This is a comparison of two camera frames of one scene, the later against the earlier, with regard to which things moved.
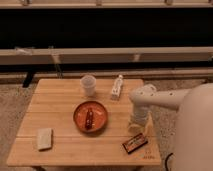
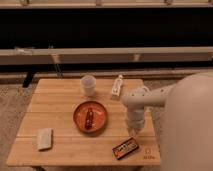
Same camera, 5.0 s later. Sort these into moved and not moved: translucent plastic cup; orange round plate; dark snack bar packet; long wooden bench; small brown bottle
Moved: dark snack bar packet
Not moved: translucent plastic cup; long wooden bench; small brown bottle; orange round plate
